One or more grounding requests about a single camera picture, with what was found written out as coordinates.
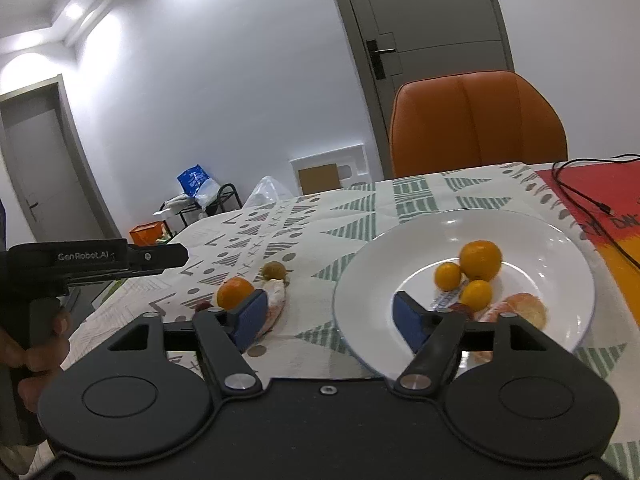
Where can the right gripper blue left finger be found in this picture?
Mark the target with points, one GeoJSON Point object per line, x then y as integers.
{"type": "Point", "coordinates": [223, 336]}

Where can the small peeled pomelo piece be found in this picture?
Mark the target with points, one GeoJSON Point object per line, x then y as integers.
{"type": "Point", "coordinates": [524, 304]}

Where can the large front orange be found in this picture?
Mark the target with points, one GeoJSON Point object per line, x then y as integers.
{"type": "Point", "coordinates": [480, 260]}

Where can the orange leather chair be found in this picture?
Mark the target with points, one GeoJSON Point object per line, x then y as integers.
{"type": "Point", "coordinates": [470, 120]}

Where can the patterned white tablecloth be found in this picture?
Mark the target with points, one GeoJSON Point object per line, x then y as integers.
{"type": "Point", "coordinates": [317, 236]}

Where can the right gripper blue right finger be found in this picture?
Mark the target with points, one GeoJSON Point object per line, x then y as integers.
{"type": "Point", "coordinates": [434, 338]}

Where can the large orange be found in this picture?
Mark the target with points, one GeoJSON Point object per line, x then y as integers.
{"type": "Point", "coordinates": [480, 260]}
{"type": "Point", "coordinates": [233, 292]}

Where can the dark red passion fruit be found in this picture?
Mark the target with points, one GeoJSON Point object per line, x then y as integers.
{"type": "Point", "coordinates": [203, 306]}

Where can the translucent plastic bag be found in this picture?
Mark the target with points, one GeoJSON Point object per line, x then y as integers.
{"type": "Point", "coordinates": [267, 191]}

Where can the green-yellow fruit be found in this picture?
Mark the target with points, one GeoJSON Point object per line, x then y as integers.
{"type": "Point", "coordinates": [273, 270]}

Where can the orange paper shopping bag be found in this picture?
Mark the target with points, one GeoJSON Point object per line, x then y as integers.
{"type": "Point", "coordinates": [147, 234]}

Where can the small yellow tangerine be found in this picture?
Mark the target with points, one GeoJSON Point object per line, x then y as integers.
{"type": "Point", "coordinates": [476, 295]}
{"type": "Point", "coordinates": [448, 276]}

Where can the large back orange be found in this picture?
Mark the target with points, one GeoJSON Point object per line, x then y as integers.
{"type": "Point", "coordinates": [233, 292]}

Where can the black metal shoe rack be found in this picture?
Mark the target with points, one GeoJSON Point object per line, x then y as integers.
{"type": "Point", "coordinates": [182, 210]}

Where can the grey door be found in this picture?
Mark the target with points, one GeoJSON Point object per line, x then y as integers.
{"type": "Point", "coordinates": [432, 38]}
{"type": "Point", "coordinates": [48, 167]}

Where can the large peeled pomelo piece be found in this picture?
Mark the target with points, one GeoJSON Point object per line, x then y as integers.
{"type": "Point", "coordinates": [266, 306]}

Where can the person's left hand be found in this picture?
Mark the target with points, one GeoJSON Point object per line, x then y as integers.
{"type": "Point", "coordinates": [44, 360]}

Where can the white ceramic plate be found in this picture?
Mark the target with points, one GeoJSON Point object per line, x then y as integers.
{"type": "Point", "coordinates": [536, 258]}

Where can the white foam packaging frame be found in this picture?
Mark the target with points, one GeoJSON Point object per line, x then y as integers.
{"type": "Point", "coordinates": [332, 170]}

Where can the blue and white plastic bag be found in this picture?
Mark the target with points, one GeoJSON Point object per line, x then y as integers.
{"type": "Point", "coordinates": [199, 185]}

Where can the red and orange mat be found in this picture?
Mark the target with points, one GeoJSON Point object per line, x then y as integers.
{"type": "Point", "coordinates": [602, 195]}

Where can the black door lock handle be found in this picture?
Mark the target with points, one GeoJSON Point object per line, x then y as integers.
{"type": "Point", "coordinates": [375, 57]}

